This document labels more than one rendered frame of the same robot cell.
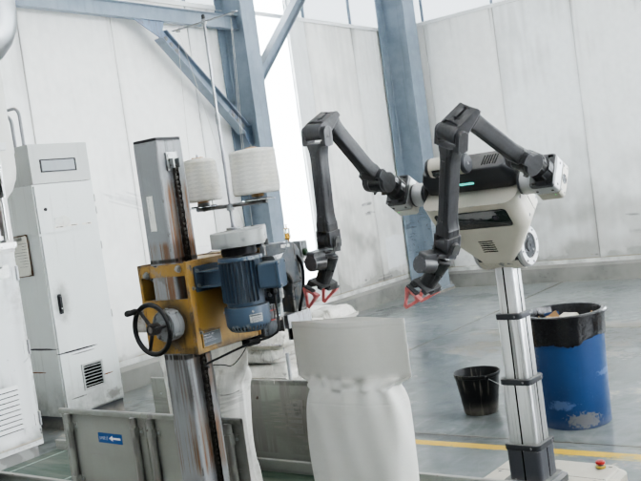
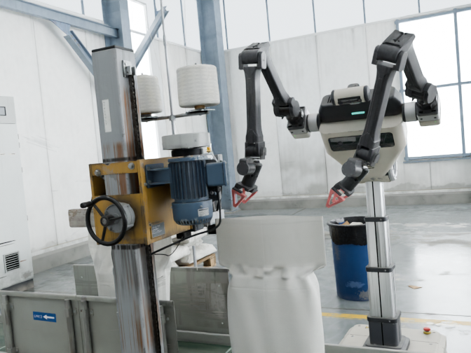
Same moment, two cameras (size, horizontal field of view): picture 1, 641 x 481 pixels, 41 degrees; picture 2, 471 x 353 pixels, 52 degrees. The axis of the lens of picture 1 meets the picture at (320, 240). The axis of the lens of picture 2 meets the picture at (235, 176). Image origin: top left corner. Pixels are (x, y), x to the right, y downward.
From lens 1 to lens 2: 1.18 m
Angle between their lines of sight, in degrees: 11
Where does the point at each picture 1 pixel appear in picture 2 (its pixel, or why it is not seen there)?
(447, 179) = (382, 95)
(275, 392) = (182, 277)
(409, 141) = (217, 120)
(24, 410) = not seen: outside the picture
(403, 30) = (216, 52)
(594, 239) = (325, 183)
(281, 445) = (186, 319)
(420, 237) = not seen: hidden behind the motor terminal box
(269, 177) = (214, 90)
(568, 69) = (313, 82)
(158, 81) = (64, 64)
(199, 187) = (146, 99)
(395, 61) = not seen: hidden behind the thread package
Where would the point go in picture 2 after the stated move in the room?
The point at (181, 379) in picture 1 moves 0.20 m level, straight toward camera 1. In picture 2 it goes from (127, 267) to (137, 278)
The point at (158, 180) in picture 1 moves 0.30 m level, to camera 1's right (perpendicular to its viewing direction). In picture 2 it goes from (115, 85) to (198, 80)
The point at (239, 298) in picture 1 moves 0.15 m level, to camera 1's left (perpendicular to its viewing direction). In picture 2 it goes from (189, 194) to (147, 198)
